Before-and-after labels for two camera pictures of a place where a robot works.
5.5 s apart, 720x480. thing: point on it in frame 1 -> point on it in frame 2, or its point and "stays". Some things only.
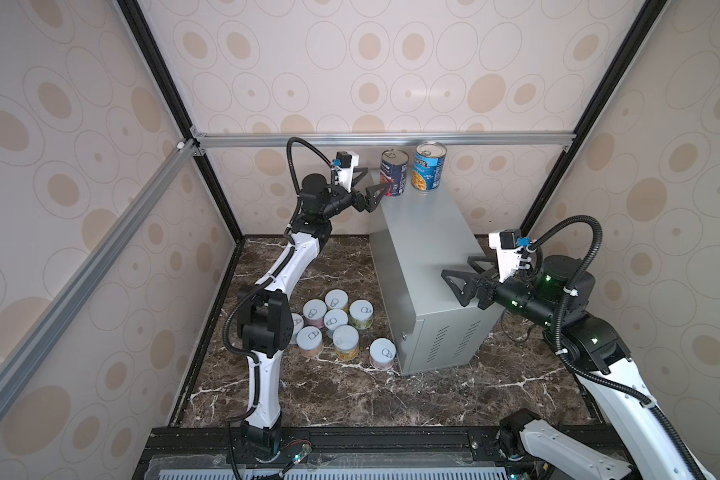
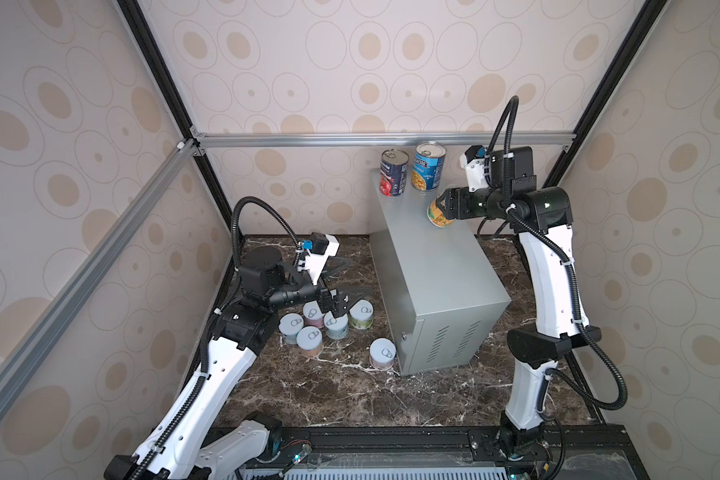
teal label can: x=335 y=318 stays
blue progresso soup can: x=428 y=165 stays
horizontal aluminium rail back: x=200 y=141 stays
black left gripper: x=364 y=201 -> x=328 y=303
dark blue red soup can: x=394 y=165 stays
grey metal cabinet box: x=413 y=239 stays
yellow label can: x=346 y=340 -> x=436 y=217
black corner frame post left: x=177 y=107 stays
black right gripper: x=470 y=279 -> x=457 y=197
